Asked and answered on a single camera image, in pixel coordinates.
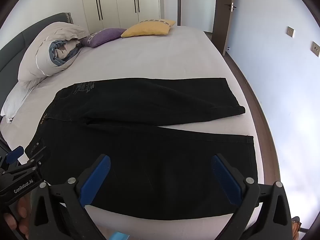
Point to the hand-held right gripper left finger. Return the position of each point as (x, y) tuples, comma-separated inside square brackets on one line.
[(96, 180)]

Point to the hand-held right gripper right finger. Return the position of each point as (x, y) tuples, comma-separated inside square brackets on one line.
[(226, 182)]

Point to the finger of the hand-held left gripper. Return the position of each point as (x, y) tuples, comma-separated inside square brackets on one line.
[(35, 156), (15, 153)]

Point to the black pants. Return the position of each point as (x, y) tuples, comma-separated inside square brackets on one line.
[(150, 142)]

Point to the person's left hand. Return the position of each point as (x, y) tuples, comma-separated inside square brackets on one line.
[(17, 217)]

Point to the white pillow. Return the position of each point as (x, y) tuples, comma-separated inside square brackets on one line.
[(17, 100)]

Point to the rolled beige duvet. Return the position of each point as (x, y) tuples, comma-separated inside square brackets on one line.
[(50, 45)]

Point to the grey upholstered headboard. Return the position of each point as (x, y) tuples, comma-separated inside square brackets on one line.
[(15, 40)]

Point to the bed with white sheet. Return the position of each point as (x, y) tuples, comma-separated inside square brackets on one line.
[(162, 60)]

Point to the purple cushion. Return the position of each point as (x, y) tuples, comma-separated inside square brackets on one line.
[(105, 36)]

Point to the brown door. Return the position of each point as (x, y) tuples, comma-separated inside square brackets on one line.
[(222, 25)]

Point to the yellow cushion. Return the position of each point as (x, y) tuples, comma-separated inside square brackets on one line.
[(147, 28)]

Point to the white wardrobe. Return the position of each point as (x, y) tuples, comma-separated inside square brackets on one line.
[(117, 2)]

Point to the wall socket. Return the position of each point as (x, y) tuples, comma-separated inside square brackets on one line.
[(290, 32), (315, 48)]

